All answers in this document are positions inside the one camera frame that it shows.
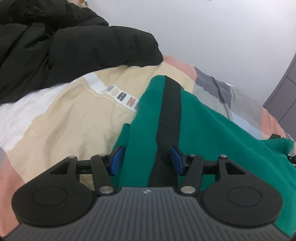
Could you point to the patchwork bed sheet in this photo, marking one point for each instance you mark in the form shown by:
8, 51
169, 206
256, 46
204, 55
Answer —
86, 116

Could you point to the black puffer jacket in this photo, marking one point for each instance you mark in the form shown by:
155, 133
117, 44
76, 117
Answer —
47, 43

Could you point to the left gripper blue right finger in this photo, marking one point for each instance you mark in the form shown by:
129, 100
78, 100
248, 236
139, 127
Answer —
191, 168

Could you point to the grey bedroom door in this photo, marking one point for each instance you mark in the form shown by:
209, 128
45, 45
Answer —
281, 103

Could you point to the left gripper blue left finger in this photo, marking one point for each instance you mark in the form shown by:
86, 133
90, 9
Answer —
103, 166

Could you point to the green hooded sweatshirt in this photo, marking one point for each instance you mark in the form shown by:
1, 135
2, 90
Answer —
168, 116

